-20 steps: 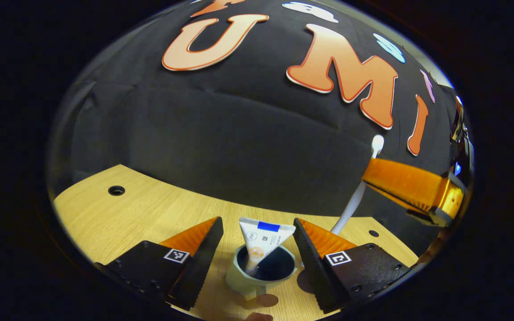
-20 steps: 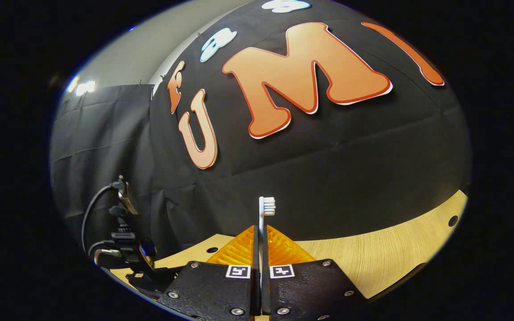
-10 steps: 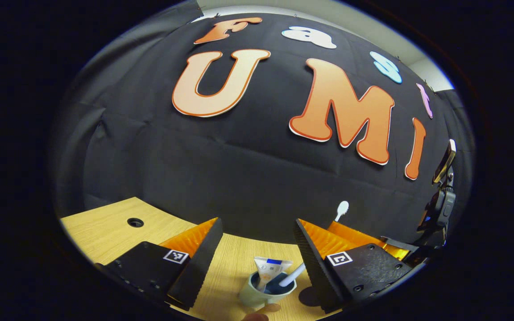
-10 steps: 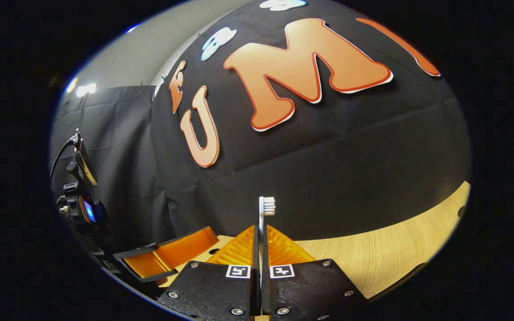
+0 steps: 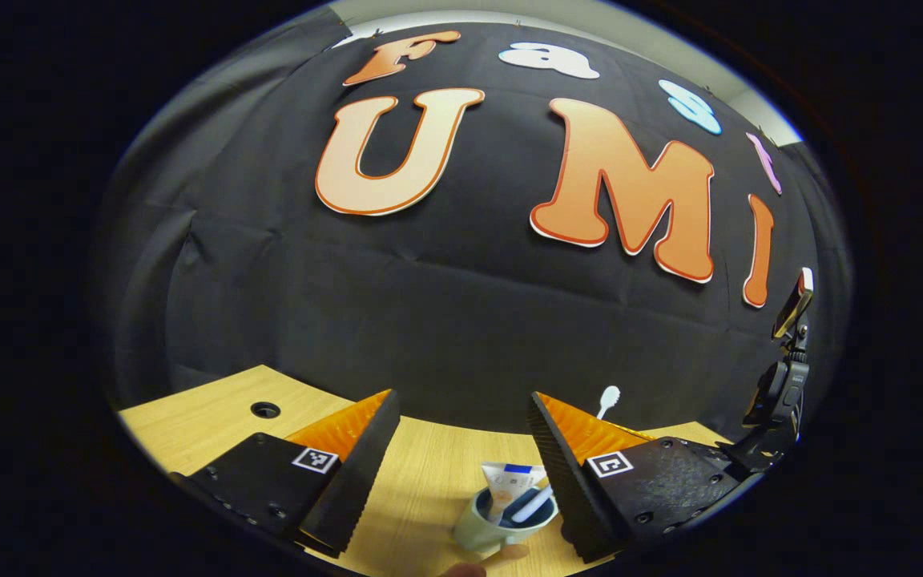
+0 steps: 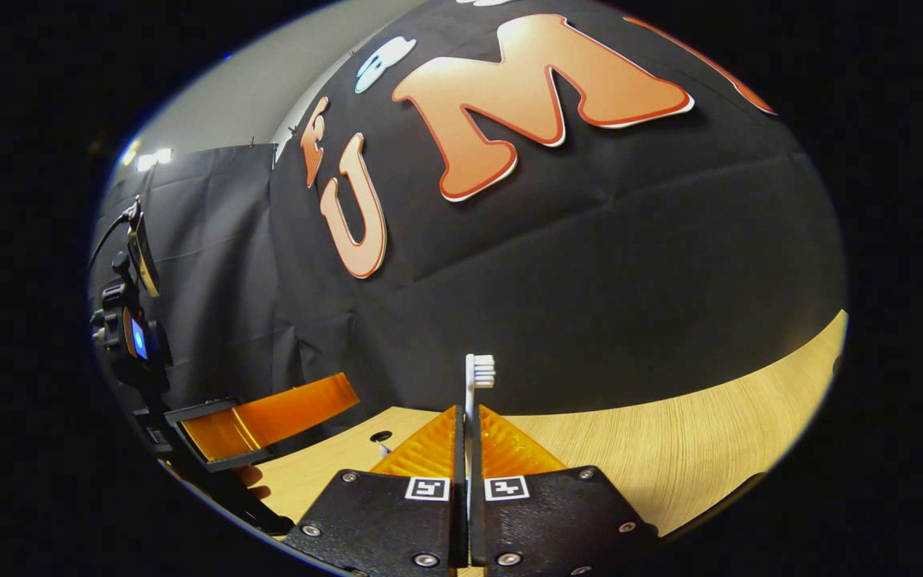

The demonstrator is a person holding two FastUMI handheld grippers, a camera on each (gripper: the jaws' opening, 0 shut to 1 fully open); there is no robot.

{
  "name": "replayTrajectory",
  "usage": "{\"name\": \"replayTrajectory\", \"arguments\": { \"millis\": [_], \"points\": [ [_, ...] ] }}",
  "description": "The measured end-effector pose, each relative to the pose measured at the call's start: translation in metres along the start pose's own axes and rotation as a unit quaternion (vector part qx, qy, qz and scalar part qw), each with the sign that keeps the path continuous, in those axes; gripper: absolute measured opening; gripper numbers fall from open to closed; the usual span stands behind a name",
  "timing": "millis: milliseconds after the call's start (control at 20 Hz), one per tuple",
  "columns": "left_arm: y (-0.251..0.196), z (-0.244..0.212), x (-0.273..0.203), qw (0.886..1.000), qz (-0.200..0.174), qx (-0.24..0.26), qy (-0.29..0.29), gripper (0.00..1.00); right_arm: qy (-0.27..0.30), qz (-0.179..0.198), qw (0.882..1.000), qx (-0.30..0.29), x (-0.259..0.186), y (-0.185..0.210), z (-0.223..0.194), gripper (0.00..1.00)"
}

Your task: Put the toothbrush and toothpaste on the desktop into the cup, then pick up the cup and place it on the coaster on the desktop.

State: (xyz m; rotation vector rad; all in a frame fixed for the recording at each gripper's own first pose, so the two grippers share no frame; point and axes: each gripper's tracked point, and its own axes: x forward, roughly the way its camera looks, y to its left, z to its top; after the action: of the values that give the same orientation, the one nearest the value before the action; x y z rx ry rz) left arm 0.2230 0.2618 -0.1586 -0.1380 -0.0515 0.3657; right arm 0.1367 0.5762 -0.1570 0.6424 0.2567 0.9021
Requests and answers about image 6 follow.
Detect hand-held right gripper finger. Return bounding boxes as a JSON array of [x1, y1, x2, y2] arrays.
[[284, 405, 466, 577], [470, 405, 659, 577]]

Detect white toothbrush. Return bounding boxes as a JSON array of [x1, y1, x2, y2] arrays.
[[464, 353, 497, 522]]

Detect black backdrop cloth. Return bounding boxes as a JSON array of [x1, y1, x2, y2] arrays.
[[93, 0, 847, 450]]

